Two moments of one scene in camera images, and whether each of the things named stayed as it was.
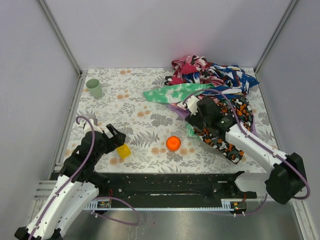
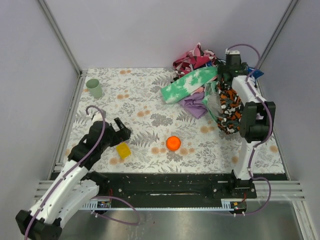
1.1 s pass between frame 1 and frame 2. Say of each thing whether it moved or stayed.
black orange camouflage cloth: moved
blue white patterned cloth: moved
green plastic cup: stayed
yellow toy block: stayed
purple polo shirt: moved
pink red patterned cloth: moved
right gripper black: moved
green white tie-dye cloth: moved
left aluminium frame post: stayed
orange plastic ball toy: stayed
